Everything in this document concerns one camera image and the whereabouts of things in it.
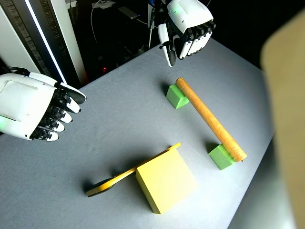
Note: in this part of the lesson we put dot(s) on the yellow square block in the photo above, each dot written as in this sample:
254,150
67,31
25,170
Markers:
166,179

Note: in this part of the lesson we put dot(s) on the round wooden rod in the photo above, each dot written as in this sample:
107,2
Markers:
207,114

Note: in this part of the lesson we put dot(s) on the grey table cloth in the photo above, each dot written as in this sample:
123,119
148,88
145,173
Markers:
119,119

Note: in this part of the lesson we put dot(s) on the white cabinet with black trim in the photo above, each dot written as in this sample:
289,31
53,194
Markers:
14,43

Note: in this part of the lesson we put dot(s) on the green wooden block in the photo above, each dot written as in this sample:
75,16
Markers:
175,95
220,157

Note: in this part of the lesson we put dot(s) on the tan blurred board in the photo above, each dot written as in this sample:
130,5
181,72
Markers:
288,107

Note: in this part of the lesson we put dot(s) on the black power adapter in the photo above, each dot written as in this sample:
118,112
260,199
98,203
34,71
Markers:
128,12

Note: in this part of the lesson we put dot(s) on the yellow toy hacksaw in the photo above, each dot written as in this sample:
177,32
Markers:
104,186

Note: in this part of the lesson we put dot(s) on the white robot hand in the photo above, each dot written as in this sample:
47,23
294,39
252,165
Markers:
188,14
21,105

